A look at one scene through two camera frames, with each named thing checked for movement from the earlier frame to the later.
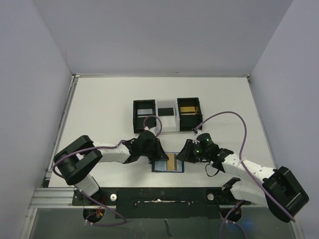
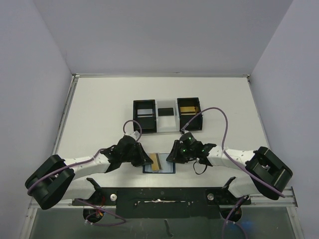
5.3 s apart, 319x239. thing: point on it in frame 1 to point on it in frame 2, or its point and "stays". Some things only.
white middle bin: x=170 y=123 stays
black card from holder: x=166 y=111 stays
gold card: x=187 y=110 stays
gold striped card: x=171 y=162 to x=156 y=166
